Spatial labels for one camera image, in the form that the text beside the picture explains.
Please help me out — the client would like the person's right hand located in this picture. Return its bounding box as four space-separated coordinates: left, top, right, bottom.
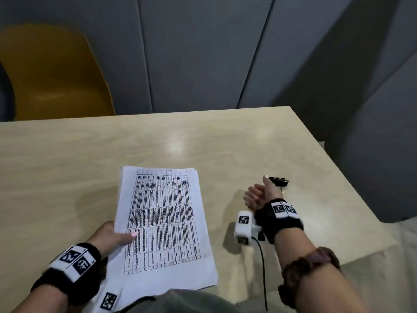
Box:
243 175 284 211

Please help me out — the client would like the stack of printed paper sheets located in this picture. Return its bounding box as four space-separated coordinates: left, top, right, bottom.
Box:
86 165 218 313

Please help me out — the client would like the person's left forearm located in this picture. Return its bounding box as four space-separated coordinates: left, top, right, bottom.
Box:
11 285 69 313

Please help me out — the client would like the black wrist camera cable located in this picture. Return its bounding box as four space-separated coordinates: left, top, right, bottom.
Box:
251 236 268 312

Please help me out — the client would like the person's left hand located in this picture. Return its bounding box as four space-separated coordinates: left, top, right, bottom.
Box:
86 220 138 259

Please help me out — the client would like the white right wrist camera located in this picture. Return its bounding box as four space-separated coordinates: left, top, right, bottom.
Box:
234 210 263 246

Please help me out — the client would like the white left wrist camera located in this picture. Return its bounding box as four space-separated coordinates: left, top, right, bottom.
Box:
97 290 122 313

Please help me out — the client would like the black binder clip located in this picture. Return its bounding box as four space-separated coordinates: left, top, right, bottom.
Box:
268 176 290 196

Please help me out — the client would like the black left wristband with markers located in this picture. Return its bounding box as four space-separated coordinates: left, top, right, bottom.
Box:
31 243 102 305

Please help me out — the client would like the person's grey clothing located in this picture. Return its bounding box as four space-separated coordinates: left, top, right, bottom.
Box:
127 289 242 313

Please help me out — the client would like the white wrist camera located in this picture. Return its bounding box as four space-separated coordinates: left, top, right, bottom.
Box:
97 290 122 313
234 210 263 246

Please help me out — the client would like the yellow plastic chair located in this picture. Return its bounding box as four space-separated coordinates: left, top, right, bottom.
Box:
0 24 115 122

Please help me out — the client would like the white paper sheet with table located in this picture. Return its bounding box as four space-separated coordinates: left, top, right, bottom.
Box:
114 166 218 290

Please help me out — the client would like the brown scrunchie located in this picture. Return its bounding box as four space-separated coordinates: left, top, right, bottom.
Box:
278 246 342 309

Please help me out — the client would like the person's right forearm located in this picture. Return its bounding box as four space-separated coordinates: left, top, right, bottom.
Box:
273 226 372 313

